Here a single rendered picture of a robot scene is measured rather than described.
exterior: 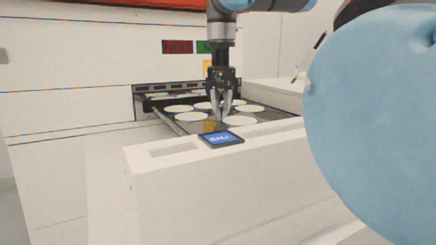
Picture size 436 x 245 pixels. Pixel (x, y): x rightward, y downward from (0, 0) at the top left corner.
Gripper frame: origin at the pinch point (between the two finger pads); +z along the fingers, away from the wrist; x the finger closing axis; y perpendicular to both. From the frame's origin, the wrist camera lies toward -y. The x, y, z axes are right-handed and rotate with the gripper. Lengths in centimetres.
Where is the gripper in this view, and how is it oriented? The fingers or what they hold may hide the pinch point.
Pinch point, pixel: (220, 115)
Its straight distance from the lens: 71.7
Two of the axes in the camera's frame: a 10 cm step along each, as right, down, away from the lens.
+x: 10.0, 0.0, -0.1
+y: -0.1, 2.8, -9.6
